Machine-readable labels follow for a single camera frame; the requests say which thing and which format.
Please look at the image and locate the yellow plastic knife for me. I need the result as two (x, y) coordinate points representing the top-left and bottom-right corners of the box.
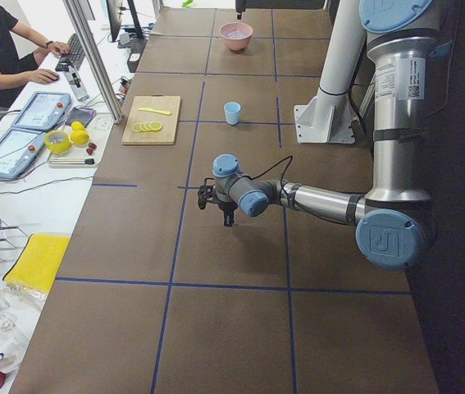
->
(138, 107), (172, 116)

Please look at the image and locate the yellow lemon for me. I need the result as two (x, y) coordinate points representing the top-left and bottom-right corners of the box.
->
(70, 130), (89, 145)
(71, 121), (85, 131)

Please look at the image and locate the clear plastic bag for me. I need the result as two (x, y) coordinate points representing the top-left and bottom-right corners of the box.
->
(0, 285), (47, 373)

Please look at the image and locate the pink bowl with ice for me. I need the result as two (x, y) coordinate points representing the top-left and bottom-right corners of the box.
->
(219, 22), (253, 52)

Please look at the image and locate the yellow tape roll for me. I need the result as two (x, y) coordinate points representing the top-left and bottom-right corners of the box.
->
(44, 130), (72, 153)

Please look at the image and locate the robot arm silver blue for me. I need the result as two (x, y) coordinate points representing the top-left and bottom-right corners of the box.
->
(198, 1), (445, 270)

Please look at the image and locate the light blue cup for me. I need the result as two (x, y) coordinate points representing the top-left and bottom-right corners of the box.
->
(223, 102), (242, 126)

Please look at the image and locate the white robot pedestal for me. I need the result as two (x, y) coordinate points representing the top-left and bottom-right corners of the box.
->
(294, 0), (367, 144)

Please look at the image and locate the yellow cloth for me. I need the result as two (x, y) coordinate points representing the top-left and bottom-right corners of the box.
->
(3, 233), (70, 294)

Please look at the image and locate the aluminium frame post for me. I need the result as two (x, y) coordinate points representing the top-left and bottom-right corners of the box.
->
(63, 0), (123, 124)

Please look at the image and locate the clear water bottle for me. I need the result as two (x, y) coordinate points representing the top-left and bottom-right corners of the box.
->
(62, 62), (89, 101)

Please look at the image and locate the teach pendant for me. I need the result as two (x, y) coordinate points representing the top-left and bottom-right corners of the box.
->
(0, 127), (46, 181)
(13, 91), (71, 131)

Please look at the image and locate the white tray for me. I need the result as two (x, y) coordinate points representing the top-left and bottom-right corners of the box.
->
(47, 140), (104, 168)

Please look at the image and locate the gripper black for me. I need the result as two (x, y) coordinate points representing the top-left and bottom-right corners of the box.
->
(218, 201), (237, 227)
(235, 0), (246, 20)

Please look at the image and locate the teach pendant far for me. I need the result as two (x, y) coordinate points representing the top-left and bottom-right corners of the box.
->
(13, 91), (71, 131)

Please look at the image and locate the teach pendant near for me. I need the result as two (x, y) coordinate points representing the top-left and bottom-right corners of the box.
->
(0, 127), (46, 181)

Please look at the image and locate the black keyboard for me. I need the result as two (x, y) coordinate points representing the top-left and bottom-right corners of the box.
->
(55, 33), (85, 71)

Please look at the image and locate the wooden cutting board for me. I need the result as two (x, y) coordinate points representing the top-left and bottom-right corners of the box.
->
(121, 96), (181, 146)

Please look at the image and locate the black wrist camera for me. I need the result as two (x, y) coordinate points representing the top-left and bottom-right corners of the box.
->
(198, 177), (218, 210)

